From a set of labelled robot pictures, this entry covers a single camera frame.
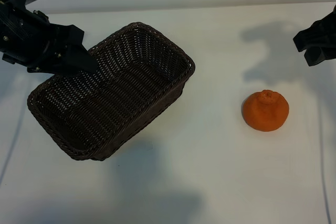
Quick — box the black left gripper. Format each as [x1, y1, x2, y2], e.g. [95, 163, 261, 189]
[0, 0, 97, 77]

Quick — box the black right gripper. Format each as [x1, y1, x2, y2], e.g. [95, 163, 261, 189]
[293, 3, 336, 67]

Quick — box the dark brown woven basket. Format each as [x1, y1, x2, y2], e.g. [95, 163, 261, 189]
[27, 21, 196, 162]

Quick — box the orange with stem knob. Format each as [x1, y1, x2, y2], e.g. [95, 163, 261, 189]
[240, 89, 290, 132]

